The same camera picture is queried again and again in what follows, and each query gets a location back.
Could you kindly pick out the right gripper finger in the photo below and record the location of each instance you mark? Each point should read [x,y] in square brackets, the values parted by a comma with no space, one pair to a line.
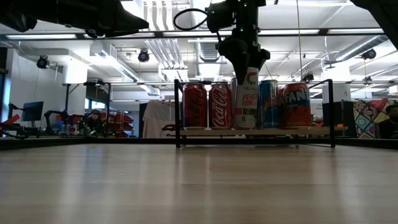
[242,74]

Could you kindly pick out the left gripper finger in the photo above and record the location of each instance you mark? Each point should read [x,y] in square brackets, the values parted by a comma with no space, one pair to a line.
[130,21]

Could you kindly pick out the white can with black top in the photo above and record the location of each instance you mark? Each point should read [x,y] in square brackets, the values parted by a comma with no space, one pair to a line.
[247,109]

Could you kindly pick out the red Star Wars Coca-Cola can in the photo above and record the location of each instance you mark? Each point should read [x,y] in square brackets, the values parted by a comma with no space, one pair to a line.
[220,109]

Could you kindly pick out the blue silver Red Bull can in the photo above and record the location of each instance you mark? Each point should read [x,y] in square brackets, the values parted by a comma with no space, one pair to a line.
[269,109]

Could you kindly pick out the red Fanta can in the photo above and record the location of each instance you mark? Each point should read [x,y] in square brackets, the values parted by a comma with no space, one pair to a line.
[280,109]

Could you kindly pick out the red can black Coca-Cola script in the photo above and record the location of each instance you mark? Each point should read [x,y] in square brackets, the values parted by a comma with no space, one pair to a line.
[194,109]

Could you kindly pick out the red soda can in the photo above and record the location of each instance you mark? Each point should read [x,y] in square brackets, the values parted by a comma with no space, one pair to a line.
[297,109]

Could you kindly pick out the black background robot arm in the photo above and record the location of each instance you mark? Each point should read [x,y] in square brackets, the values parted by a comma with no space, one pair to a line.
[53,113]

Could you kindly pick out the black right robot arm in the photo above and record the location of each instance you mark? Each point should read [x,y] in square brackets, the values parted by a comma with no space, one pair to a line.
[250,12]

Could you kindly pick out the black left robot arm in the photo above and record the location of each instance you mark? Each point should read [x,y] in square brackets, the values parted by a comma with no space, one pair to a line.
[31,12]

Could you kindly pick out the black overhead crossbar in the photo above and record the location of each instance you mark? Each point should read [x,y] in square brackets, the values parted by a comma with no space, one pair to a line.
[323,31]

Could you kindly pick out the white draped cloth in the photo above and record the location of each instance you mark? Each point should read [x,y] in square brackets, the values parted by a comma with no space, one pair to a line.
[158,119]

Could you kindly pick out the red storage bins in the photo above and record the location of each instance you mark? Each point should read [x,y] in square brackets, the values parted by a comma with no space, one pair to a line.
[122,123]

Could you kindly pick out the person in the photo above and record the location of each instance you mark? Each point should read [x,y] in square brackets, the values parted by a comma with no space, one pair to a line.
[390,124]
[93,121]

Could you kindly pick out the black background monitor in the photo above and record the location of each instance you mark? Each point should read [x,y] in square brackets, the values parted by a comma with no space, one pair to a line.
[340,113]

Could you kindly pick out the dark screen monitor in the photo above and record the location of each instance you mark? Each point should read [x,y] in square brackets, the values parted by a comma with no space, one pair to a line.
[32,111]

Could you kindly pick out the colourful patterned cloth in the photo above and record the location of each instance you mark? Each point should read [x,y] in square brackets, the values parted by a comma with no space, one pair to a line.
[363,121]

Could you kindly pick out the black ceiling dome camera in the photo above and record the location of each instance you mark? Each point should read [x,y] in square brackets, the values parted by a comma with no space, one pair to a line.
[369,54]
[43,62]
[143,56]

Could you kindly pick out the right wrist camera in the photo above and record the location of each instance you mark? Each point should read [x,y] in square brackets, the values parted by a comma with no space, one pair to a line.
[220,15]

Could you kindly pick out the small black ceiling camera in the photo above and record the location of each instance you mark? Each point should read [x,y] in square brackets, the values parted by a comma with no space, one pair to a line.
[308,77]

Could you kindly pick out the black tall table frame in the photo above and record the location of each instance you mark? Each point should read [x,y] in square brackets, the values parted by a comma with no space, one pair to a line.
[77,84]

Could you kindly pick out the wooden shelf with black frame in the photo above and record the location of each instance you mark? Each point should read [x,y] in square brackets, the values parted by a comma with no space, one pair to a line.
[311,132]

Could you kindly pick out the black aluminium rig frame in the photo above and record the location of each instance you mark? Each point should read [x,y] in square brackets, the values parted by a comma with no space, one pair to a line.
[62,141]

